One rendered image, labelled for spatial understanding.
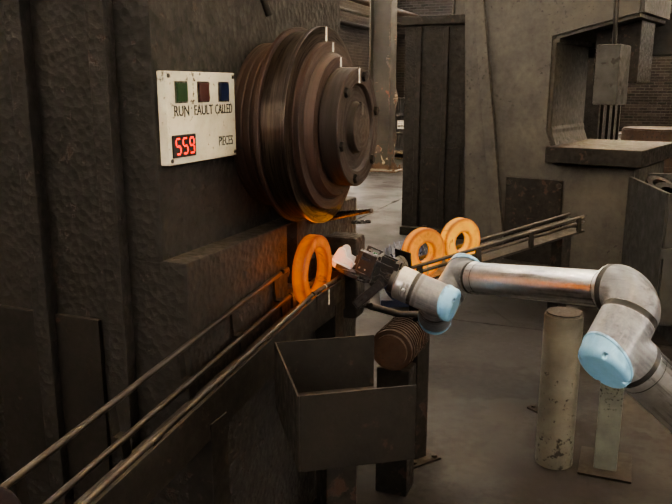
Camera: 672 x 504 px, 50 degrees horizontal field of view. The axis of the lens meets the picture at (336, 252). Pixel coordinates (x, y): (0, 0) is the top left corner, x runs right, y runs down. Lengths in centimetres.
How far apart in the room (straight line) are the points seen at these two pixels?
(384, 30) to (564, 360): 870
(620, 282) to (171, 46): 104
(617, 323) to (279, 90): 86
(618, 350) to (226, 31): 106
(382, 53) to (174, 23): 926
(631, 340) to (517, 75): 299
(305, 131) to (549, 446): 138
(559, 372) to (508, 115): 231
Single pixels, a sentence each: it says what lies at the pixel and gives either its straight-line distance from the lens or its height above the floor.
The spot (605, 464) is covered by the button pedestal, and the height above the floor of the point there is 3.
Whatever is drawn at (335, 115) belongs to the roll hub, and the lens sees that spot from 163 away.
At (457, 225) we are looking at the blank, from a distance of 234.
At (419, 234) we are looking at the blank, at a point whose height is 77.
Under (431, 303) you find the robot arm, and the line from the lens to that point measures 186.
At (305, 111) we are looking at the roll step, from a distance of 162.
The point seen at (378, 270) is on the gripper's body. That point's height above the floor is 74.
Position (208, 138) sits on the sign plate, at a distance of 156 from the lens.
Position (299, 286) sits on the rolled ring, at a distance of 178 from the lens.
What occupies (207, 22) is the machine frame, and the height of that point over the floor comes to 134.
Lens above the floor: 121
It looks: 13 degrees down
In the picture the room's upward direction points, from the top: straight up
